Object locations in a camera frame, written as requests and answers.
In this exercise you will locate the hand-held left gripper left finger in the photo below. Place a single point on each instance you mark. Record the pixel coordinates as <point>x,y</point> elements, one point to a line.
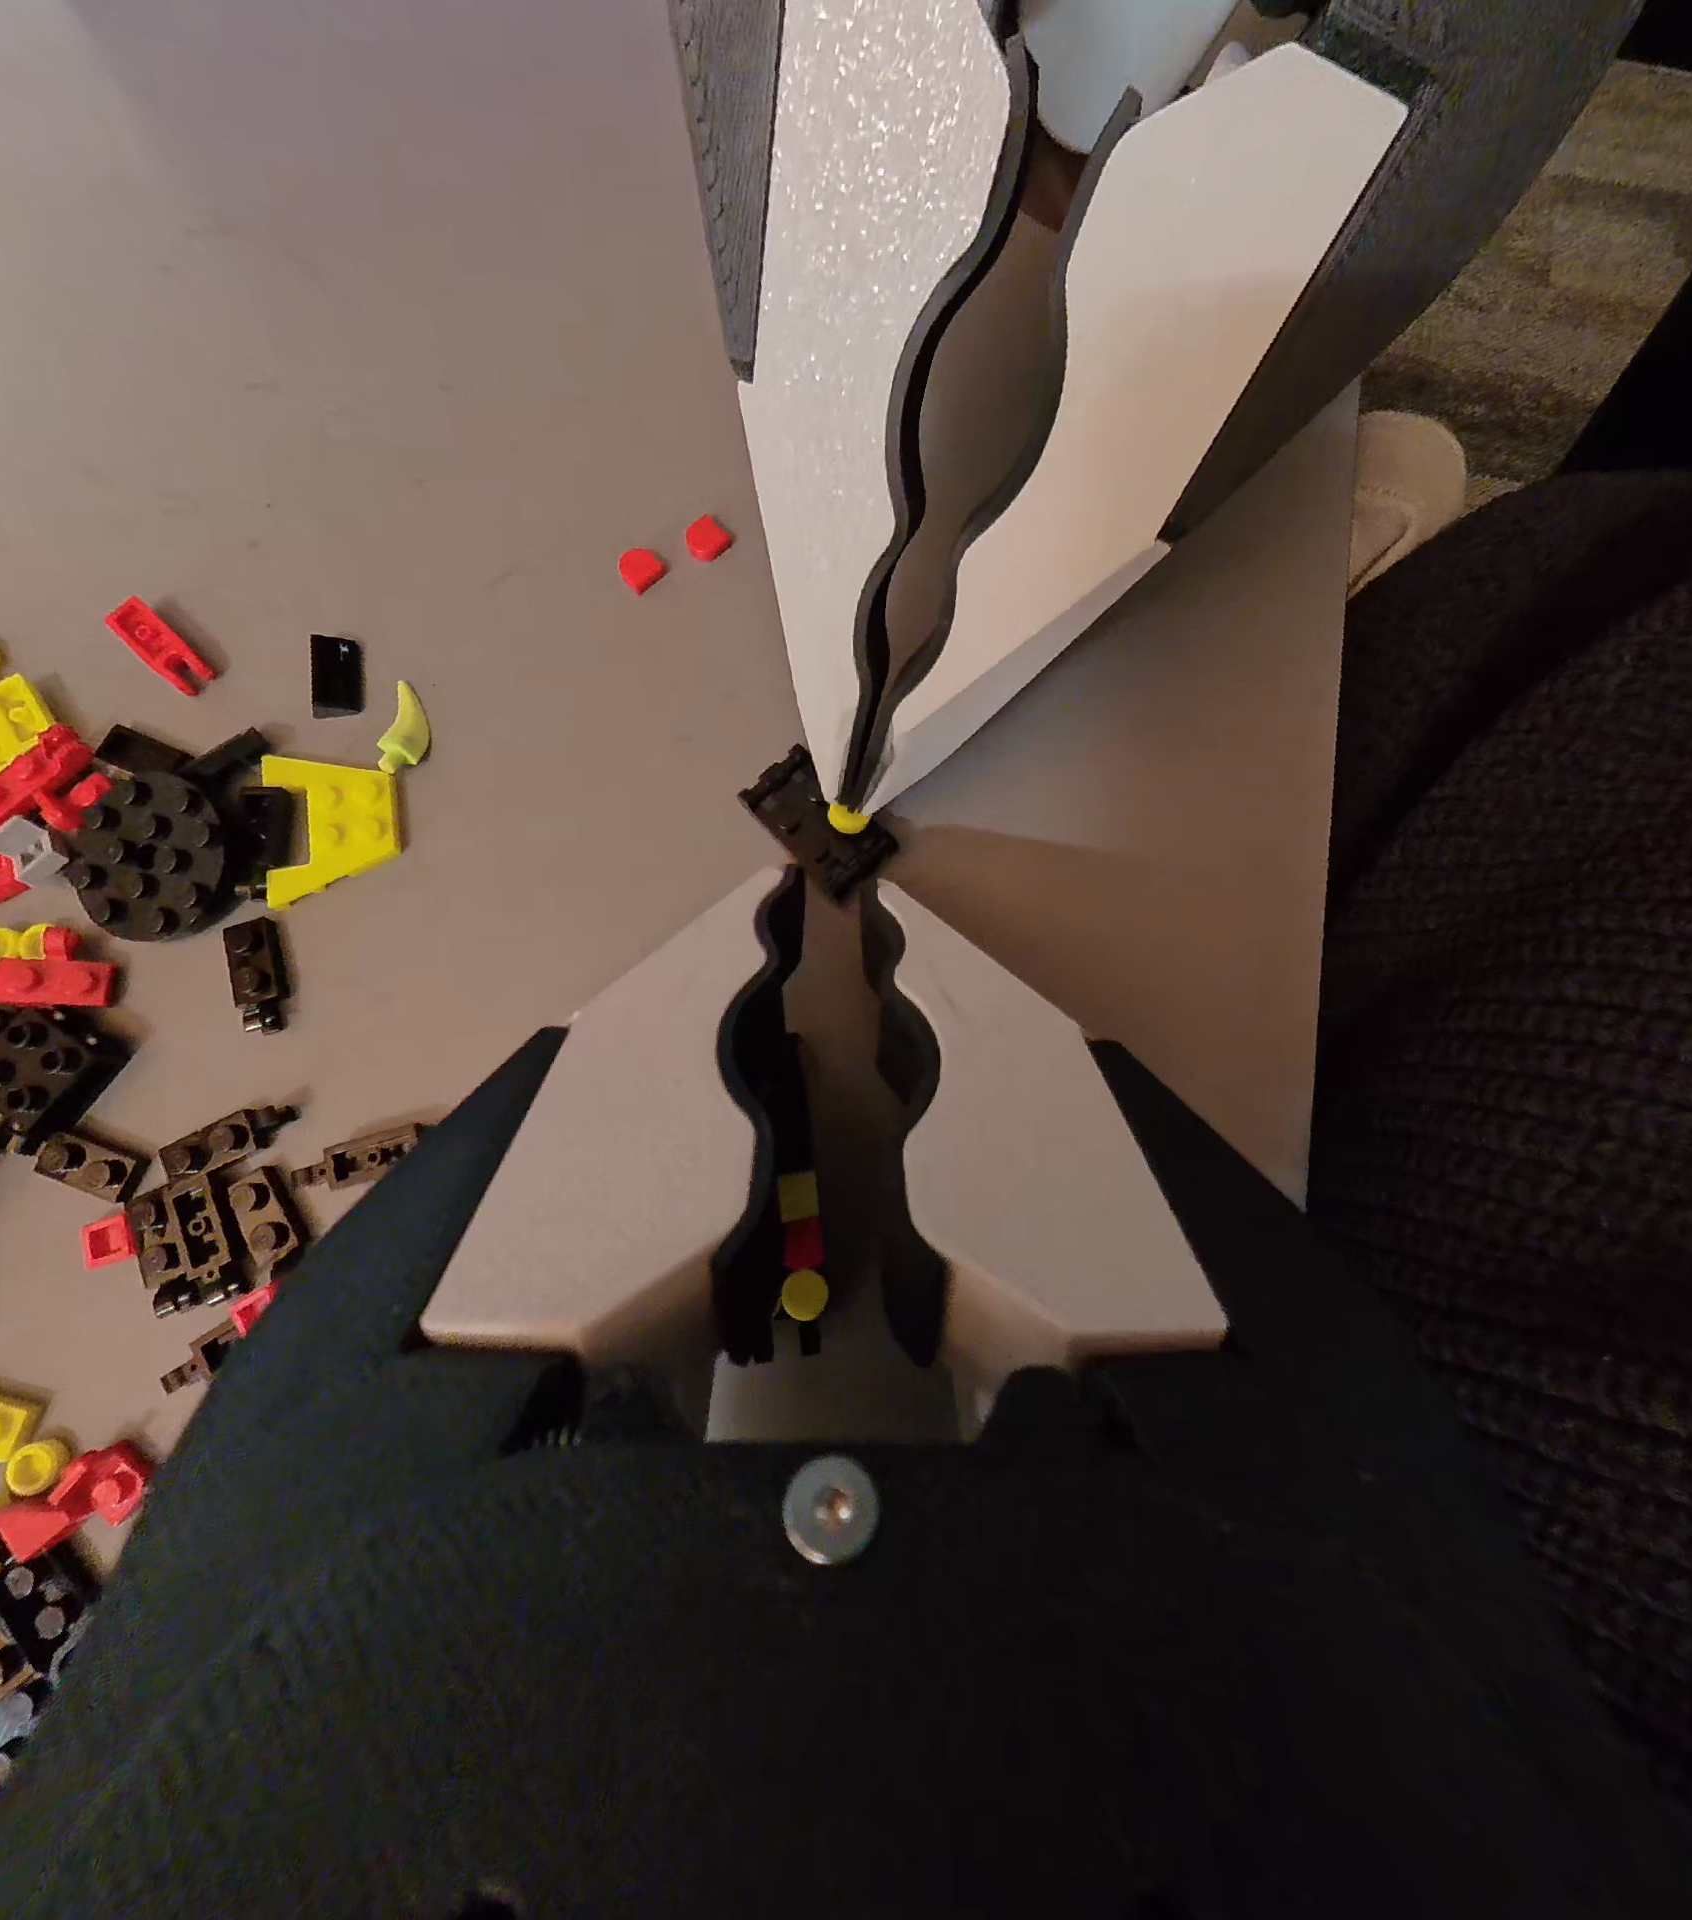
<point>590,1184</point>

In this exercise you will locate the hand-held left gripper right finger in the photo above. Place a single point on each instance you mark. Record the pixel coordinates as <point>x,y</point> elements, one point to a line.
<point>1071,1200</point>

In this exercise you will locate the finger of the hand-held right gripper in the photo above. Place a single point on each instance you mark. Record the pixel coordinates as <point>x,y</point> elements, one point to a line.
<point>1206,301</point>
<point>861,225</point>

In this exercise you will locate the small red lego tile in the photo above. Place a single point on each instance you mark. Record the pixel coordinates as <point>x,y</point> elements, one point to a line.
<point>640,571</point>
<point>708,537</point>

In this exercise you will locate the black lego clip assembly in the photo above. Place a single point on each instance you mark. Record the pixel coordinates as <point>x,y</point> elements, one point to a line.
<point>786,794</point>

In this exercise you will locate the yellow round lego stud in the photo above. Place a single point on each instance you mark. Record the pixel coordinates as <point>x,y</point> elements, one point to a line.
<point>849,819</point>

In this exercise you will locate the red yellow black lego stack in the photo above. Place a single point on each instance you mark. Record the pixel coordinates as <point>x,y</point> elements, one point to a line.
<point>801,1245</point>

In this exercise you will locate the yellow wedge lego plate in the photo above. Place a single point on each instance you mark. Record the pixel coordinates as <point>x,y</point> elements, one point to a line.
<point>336,824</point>

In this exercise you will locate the lime lego claw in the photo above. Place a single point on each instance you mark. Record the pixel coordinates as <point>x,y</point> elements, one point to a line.
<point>408,728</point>

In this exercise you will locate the black round lego plate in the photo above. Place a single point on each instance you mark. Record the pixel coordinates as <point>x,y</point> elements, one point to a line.
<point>149,855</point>

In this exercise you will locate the small black lego slope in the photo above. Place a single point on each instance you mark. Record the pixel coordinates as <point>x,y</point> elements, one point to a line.
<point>336,674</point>

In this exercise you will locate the pile of lego pieces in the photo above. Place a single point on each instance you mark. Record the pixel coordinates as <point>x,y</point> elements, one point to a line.
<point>20,1050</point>

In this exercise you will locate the red lego clip plate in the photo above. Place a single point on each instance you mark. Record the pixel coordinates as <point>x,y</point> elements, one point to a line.
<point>159,644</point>

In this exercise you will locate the beige shoe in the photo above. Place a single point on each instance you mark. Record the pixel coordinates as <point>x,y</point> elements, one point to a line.
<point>1401,481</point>

